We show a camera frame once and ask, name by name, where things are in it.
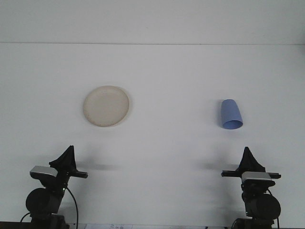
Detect white printed paper sheet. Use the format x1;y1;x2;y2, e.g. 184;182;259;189
84;223;134;229

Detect long black arm cable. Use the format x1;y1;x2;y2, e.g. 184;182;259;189
65;187;79;226

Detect pale round plate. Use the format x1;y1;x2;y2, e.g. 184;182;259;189
82;85;131;128

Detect pale blue cup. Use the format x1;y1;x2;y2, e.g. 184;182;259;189
220;99;244;130

